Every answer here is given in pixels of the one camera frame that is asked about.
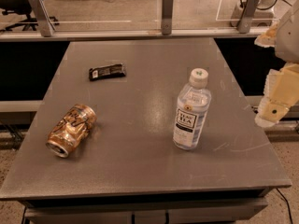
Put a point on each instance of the clear blue plastic bottle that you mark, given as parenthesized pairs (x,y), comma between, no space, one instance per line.
(192,106)

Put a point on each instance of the right metal rail bracket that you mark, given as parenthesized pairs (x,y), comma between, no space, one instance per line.
(246,18)

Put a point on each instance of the black snack bar wrapper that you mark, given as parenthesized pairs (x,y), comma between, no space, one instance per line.
(108,71)

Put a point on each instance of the clear glass barrier panel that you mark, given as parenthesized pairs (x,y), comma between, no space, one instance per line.
(121,16)

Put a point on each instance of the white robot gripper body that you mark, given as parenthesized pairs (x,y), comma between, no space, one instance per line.
(289,37)

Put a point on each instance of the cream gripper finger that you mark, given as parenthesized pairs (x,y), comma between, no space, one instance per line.
(280,93)
(268,38)

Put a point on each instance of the metal rail bracket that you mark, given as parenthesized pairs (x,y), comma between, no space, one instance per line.
(43,20)
(246,18)
(167,14)

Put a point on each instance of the grey table drawer unit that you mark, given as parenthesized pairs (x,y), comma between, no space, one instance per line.
(209,211)

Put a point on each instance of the crushed orange soda can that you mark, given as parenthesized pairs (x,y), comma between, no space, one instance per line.
(71,130)

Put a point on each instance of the middle metal rail bracket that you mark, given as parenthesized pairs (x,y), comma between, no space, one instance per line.
(167,14)

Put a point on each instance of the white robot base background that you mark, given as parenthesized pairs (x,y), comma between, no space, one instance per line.
(263,16)

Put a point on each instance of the black office chair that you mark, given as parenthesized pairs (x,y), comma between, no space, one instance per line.
(19,7)

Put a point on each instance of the left metal rail bracket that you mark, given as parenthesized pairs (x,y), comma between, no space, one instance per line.
(43,20)

